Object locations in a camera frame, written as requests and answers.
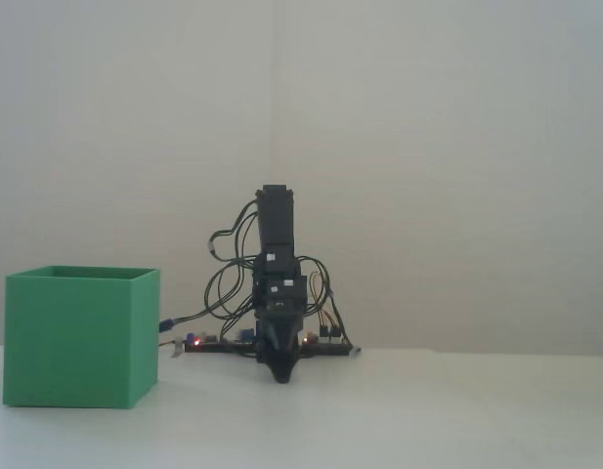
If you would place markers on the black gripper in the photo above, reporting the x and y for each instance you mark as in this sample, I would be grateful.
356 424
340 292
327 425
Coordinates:
280 312

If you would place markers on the green square plastic bin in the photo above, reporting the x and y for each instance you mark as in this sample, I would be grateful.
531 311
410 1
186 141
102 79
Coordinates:
71 342

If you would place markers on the black base board with electronics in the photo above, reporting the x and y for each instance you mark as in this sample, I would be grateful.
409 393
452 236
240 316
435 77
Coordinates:
325 348

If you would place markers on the grey table clamp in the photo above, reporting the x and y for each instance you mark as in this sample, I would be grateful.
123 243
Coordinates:
177 349
356 350

